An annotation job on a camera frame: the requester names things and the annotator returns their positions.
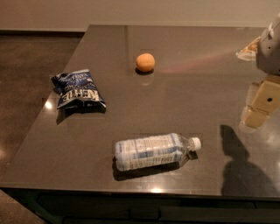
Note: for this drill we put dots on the blue label plastic water bottle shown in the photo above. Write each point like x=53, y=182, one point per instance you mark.
x=151, y=151

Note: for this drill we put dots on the blue Kettle chip bag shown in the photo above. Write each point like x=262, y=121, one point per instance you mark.
x=77, y=90

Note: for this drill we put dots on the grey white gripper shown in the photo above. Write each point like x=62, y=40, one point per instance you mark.
x=269, y=53

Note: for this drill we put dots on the orange fruit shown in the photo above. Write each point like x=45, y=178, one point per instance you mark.
x=145, y=62

